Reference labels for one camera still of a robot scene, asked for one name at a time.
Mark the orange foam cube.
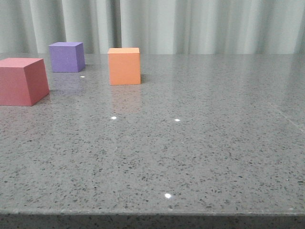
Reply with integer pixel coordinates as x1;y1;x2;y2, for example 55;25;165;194
108;47;141;85

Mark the purple foam cube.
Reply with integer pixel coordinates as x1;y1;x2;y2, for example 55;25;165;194
49;42;85;73

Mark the red foam cube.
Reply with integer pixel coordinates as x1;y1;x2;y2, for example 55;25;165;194
0;58;50;106

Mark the pale green curtain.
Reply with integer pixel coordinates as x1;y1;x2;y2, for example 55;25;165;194
0;0;305;54

